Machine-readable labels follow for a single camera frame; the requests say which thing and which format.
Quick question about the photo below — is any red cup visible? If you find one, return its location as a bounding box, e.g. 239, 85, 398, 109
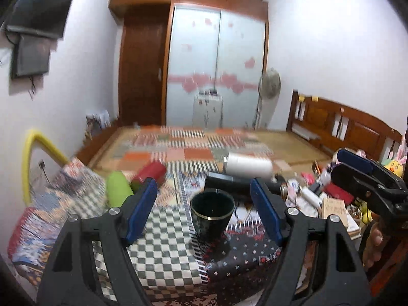
130, 161, 167, 192

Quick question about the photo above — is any wooden bed headboard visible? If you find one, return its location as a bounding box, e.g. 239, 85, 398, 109
286, 89, 404, 163

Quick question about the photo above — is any red flat box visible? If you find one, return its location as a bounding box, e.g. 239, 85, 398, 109
323, 183, 355, 204

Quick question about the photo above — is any dark green gold-rimmed cup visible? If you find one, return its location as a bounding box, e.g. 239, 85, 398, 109
190, 189, 236, 242

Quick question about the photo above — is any dark wall-mounted box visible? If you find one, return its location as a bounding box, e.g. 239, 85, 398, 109
10, 34, 52, 79

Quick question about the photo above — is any black wall television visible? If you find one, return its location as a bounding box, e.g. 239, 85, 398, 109
6, 0, 72, 39

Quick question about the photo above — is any light green cup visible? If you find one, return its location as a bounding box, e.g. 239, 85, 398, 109
106, 171, 134, 208

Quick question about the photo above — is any woven bamboo bed mat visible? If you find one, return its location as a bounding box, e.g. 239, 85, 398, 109
88, 125, 333, 174

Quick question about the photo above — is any standing electric fan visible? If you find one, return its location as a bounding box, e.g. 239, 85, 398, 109
253, 68, 282, 129

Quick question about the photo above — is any wooden wardrobe with glass doors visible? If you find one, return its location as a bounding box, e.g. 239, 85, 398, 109
108, 0, 270, 129

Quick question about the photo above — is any person's right hand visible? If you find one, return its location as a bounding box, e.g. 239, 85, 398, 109
359, 219, 389, 270

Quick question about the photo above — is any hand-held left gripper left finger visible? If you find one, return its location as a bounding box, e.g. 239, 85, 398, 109
36, 177, 160, 306

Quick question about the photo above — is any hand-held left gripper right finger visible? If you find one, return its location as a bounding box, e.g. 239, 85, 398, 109
250, 177, 372, 306

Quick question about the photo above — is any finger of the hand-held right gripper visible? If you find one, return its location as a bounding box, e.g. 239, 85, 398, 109
336, 148, 403, 184
330, 162, 388, 203

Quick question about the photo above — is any yellow foam tube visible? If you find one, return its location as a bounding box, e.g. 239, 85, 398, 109
22, 129, 69, 206

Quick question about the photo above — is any yellow plush toy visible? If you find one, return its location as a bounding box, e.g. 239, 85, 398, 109
382, 143, 408, 177

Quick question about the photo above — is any white cup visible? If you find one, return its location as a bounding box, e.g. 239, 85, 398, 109
222, 152, 275, 181

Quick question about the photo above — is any black cup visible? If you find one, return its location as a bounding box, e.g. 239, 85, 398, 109
204, 171, 256, 202

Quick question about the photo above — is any brown cardboard box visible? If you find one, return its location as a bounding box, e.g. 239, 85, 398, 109
320, 197, 349, 221

